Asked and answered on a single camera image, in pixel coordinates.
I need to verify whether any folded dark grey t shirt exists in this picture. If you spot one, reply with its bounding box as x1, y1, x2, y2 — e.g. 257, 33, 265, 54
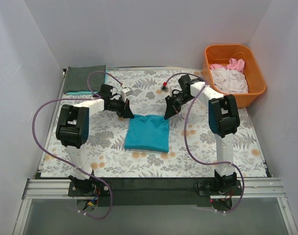
63, 65, 106, 94

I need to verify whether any orange plastic basket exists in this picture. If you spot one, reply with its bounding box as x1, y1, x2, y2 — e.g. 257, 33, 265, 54
202, 45, 267, 108

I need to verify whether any floral patterned table mat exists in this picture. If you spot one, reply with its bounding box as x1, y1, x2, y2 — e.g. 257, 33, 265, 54
41, 69, 267, 178

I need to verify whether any white garment in basket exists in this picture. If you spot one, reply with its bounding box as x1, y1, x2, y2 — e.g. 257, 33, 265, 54
211, 68, 248, 94

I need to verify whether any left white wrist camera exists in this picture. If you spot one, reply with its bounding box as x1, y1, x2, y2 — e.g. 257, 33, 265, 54
120, 87, 133, 100

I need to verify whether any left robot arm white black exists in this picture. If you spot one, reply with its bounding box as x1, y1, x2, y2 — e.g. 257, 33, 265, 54
55, 84, 134, 196

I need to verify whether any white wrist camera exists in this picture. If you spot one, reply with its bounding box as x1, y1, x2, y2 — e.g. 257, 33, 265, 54
160, 82, 172, 94
120, 87, 133, 100

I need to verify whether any pink garment in basket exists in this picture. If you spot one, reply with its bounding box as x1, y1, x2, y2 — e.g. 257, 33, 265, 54
210, 58, 245, 73

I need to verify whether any aluminium frame rail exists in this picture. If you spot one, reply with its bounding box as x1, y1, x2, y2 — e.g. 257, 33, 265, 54
23, 178, 287, 199

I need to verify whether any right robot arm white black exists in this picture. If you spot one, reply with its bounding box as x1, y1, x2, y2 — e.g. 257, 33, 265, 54
164, 72, 241, 195

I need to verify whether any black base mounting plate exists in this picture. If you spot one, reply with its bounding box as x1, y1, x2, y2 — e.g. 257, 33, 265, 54
68, 177, 242, 207

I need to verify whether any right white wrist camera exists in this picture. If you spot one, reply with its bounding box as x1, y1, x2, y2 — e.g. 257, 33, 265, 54
160, 82, 172, 94

